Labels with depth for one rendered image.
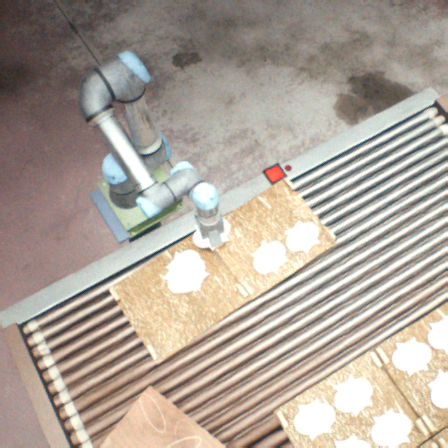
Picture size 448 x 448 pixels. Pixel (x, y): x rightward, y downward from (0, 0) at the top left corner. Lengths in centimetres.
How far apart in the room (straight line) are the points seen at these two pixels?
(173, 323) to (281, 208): 62
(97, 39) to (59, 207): 133
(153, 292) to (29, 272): 136
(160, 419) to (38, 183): 206
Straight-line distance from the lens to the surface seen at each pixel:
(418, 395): 206
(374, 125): 249
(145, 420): 189
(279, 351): 202
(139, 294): 210
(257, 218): 218
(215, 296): 206
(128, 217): 222
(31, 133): 380
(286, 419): 197
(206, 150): 346
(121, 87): 179
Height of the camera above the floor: 289
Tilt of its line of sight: 65 degrees down
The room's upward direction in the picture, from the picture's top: straight up
